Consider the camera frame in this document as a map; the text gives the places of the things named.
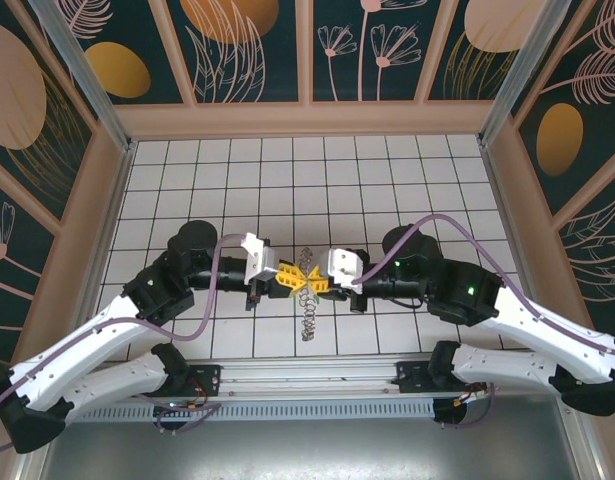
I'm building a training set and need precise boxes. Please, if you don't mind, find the grey metal sheet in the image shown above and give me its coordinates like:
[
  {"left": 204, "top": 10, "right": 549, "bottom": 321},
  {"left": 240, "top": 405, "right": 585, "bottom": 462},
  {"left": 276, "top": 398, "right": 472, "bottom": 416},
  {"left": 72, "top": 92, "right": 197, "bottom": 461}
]
[{"left": 16, "top": 394, "right": 603, "bottom": 480}]

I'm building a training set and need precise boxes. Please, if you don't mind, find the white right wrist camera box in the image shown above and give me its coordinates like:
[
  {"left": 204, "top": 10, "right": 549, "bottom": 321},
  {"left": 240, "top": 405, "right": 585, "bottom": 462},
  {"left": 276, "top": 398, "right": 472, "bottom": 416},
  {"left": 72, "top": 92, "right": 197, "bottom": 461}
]
[{"left": 325, "top": 247, "right": 366, "bottom": 294}]

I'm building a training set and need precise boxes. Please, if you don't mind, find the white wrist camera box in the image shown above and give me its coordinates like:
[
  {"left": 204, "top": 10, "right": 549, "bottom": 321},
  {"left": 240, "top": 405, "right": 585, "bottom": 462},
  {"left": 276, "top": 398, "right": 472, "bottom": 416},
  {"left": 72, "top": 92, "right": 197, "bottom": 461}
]
[
  {"left": 240, "top": 232, "right": 281, "bottom": 286},
  {"left": 325, "top": 247, "right": 366, "bottom": 294}
]

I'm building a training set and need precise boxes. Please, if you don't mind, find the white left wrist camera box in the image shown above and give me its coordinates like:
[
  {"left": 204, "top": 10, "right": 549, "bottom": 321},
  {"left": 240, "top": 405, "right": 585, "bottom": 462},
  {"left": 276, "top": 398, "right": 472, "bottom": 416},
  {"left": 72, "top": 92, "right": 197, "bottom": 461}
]
[{"left": 240, "top": 232, "right": 281, "bottom": 286}]

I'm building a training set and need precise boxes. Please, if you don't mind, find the long aluminium base rail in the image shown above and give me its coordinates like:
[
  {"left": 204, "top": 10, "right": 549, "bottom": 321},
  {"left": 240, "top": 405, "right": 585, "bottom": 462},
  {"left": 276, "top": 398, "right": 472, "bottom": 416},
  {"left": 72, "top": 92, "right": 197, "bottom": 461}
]
[{"left": 34, "top": 355, "right": 576, "bottom": 401}]

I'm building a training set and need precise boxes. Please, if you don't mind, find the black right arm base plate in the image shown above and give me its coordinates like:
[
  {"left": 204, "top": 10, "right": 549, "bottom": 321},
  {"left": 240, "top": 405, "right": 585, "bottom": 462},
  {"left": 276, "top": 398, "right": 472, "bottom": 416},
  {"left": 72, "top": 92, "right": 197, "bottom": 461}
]
[{"left": 394, "top": 360, "right": 488, "bottom": 396}]

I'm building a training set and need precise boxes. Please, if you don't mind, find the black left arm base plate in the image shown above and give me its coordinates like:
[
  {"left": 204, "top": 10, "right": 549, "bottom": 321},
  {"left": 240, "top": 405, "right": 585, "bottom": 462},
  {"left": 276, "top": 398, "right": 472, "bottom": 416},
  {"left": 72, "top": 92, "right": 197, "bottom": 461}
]
[{"left": 130, "top": 364, "right": 223, "bottom": 399}]

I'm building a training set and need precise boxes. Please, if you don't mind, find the thin aluminium side rail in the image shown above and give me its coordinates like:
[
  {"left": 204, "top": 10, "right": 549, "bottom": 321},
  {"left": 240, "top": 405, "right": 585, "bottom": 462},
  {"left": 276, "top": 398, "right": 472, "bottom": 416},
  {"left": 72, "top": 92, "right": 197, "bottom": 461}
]
[
  {"left": 75, "top": 141, "right": 137, "bottom": 334},
  {"left": 478, "top": 142, "right": 551, "bottom": 321}
]

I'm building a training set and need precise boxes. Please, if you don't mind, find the grey slotted cable duct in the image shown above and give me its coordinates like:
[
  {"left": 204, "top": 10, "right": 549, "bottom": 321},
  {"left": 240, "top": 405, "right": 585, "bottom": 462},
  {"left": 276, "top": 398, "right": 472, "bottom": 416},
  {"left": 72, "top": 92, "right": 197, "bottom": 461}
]
[{"left": 76, "top": 398, "right": 436, "bottom": 422}]

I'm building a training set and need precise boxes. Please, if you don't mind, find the yellow connector with wires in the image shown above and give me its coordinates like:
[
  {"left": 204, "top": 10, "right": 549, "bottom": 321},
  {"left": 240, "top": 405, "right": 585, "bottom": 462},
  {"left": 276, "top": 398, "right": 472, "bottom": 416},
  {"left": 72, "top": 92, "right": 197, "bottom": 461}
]
[{"left": 451, "top": 388, "right": 488, "bottom": 409}]

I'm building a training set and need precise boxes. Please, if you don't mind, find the small circuit board with wires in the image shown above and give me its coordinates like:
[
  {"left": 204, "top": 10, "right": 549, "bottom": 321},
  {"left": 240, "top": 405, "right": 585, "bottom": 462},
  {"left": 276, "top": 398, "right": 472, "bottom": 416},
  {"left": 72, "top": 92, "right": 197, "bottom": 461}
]
[{"left": 153, "top": 398, "right": 201, "bottom": 416}]

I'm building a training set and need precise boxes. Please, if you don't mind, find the aluminium corner post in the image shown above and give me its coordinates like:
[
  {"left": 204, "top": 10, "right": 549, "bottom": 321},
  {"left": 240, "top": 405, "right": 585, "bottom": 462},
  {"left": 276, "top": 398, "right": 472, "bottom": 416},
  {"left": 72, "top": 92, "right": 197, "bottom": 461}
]
[
  {"left": 478, "top": 0, "right": 576, "bottom": 149},
  {"left": 29, "top": 0, "right": 136, "bottom": 154}
]

